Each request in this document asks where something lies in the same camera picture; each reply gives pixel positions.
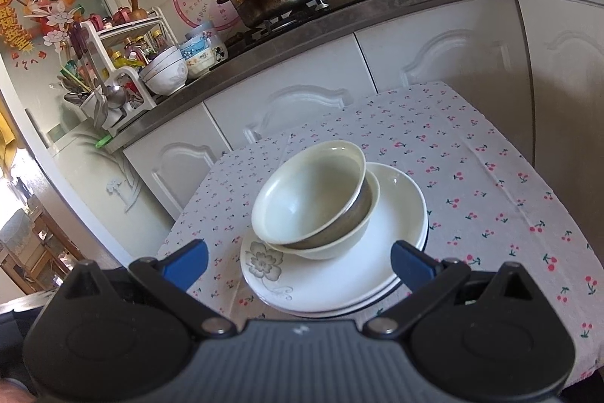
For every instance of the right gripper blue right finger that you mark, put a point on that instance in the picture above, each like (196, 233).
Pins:
(431, 283)

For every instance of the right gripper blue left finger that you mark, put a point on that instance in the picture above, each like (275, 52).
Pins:
(166, 282)

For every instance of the white plate with flower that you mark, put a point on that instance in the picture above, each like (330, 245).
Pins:
(399, 194)

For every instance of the cream plastic bowl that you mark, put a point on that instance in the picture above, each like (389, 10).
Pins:
(309, 192)
(340, 246)

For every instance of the stainless steel bowl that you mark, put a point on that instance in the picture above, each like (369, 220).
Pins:
(343, 225)

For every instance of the stacked white ceramic bowls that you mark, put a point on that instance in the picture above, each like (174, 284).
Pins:
(166, 73)

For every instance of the cherry pattern tablecloth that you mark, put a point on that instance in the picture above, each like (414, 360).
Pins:
(486, 205)

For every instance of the white utensil holder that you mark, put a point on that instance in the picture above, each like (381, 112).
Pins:
(113, 103)

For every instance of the blue patterned container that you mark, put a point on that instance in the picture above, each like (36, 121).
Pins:
(202, 49)

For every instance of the dragon window sticker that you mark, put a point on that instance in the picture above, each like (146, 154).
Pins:
(23, 21)

